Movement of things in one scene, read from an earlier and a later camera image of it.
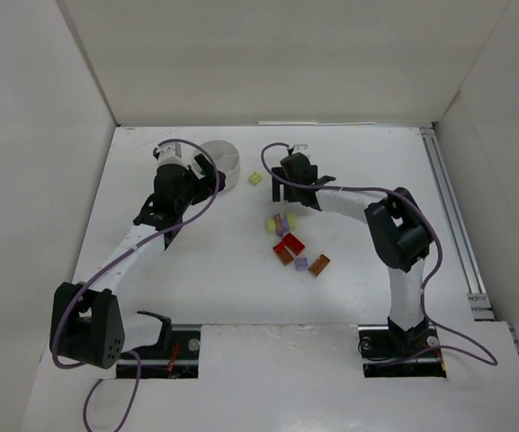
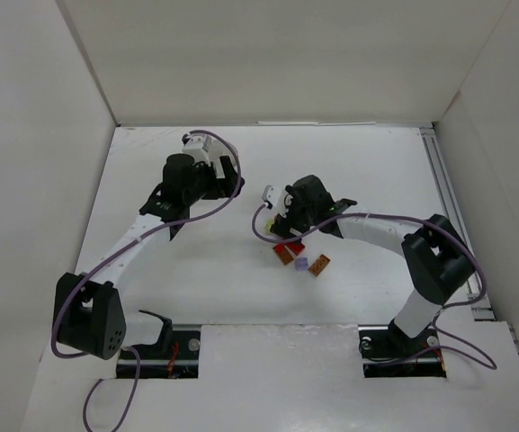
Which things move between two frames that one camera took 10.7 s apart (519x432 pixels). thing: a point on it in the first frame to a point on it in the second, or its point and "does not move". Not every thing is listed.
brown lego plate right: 319,265 does not move
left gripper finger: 208,169 to 231,176
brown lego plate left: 285,256 does not move
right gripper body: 287,190 to 286,223
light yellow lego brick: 271,226 does not move
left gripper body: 202,175 does not move
